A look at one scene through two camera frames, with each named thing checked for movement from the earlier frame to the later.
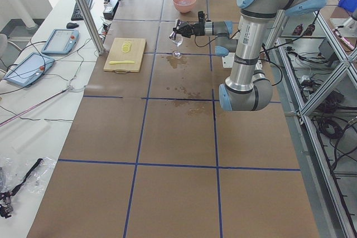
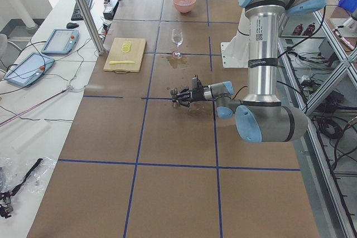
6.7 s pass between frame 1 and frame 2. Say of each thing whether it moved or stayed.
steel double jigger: moved
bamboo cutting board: stayed
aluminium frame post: stayed
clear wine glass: stayed
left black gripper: moved
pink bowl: stayed
